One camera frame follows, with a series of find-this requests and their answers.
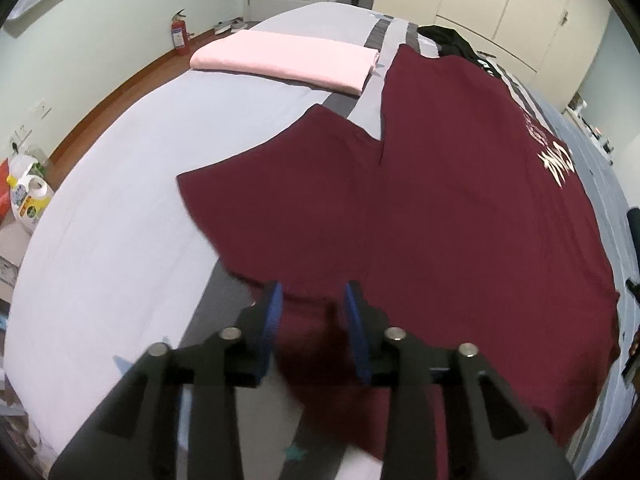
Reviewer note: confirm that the maroon t-shirt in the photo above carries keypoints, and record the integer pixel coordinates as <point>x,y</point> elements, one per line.
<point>450,210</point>

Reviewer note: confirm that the cardboard box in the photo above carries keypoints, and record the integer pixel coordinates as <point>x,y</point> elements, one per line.
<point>12,260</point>

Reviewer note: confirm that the white nightstand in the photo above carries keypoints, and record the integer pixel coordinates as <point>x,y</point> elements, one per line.
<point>580,115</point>

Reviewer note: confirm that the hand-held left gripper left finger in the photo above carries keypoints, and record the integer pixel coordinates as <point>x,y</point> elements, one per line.
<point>270,330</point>

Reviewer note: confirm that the black garment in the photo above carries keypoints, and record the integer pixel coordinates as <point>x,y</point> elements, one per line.
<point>450,40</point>

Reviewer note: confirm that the bed with striped sheet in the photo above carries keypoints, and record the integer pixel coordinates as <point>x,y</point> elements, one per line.
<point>125,185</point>

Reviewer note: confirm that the red fire extinguisher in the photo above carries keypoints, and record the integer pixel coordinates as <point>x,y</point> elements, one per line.
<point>180,37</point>

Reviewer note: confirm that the cream wardrobe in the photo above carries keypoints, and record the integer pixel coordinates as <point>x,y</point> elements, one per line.
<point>475,0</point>

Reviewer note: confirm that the navy bolster pillow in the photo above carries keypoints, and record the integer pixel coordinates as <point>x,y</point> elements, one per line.
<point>635,225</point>

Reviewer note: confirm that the white detergent bottle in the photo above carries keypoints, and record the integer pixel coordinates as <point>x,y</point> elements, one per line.
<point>30,200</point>

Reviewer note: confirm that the folded pink garment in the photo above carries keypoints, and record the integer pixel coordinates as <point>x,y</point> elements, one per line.
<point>285,57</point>

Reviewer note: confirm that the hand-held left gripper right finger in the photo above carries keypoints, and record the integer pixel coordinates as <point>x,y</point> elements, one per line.
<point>356,330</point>

